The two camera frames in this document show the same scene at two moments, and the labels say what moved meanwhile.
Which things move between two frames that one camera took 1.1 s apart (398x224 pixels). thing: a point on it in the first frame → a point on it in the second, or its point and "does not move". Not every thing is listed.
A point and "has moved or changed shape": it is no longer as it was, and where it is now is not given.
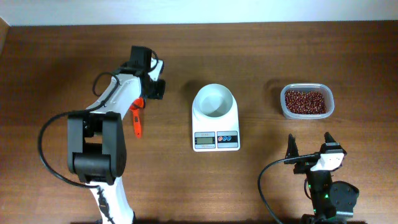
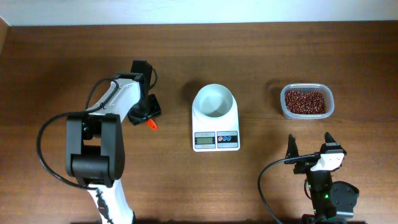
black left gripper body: [157, 89] → [147, 112]
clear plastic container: [307, 101] does not move
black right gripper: [304, 167] does not move
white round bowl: [214, 101] does not move
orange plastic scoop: [136, 106] has moved or changed shape
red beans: [305, 102] does not move
